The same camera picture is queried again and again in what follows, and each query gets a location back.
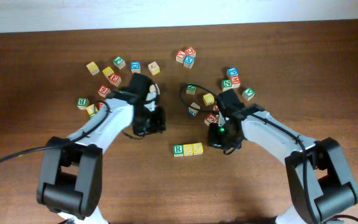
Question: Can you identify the green P block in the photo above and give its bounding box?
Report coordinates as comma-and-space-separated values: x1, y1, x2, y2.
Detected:
113, 56, 126, 70

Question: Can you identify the red M block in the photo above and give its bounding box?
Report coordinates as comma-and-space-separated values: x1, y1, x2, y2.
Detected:
230, 75, 241, 88

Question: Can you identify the yellow A block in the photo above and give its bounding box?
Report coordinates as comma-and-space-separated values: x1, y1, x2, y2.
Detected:
148, 62, 160, 75

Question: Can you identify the yellow B block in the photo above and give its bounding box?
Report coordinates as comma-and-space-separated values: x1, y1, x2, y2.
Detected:
203, 93, 215, 106

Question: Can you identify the green B block left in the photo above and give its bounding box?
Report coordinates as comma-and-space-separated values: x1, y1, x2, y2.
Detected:
76, 98, 90, 110

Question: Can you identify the plain wooden block centre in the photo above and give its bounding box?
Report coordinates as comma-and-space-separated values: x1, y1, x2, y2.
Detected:
149, 83, 160, 95

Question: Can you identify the green V block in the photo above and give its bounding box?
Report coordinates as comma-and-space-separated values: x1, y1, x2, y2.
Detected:
242, 87, 255, 101

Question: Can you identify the red Q block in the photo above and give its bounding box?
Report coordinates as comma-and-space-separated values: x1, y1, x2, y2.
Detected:
185, 47, 196, 58

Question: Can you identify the yellow S letter block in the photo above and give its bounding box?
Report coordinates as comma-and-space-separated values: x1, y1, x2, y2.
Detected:
183, 144, 193, 156

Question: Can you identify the blue D block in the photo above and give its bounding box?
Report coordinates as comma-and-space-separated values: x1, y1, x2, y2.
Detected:
131, 61, 141, 73

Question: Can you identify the blue P block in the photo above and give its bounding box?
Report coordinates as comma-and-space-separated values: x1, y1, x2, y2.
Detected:
226, 67, 239, 78

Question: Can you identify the red 6 block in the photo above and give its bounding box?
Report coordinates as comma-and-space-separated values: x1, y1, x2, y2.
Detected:
98, 85, 111, 98

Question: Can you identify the red E block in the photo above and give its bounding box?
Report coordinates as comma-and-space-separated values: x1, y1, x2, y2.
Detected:
109, 73, 122, 87

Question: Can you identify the green N block centre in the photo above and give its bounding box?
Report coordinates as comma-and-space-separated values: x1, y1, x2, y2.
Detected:
186, 83, 196, 95

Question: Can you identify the blue X block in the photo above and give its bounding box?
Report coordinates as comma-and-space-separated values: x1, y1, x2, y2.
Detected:
183, 55, 195, 68

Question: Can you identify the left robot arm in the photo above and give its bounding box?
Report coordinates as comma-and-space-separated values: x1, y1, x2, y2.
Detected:
36, 73, 166, 223

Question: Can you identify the yellow block beside E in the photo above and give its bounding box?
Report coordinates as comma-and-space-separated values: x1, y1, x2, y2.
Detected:
103, 67, 114, 79

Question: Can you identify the green N block right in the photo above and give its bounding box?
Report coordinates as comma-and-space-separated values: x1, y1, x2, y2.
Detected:
221, 80, 232, 91

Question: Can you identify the wooden block blue side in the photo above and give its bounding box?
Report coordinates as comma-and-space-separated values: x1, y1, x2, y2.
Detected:
188, 102, 200, 117

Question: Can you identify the green R letter block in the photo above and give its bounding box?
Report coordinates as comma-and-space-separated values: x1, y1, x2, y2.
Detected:
173, 144, 184, 157

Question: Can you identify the green n block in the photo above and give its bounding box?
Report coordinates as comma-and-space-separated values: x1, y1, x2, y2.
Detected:
186, 83, 196, 95
221, 80, 232, 91

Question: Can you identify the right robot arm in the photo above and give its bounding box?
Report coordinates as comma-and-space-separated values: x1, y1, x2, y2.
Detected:
208, 90, 358, 223

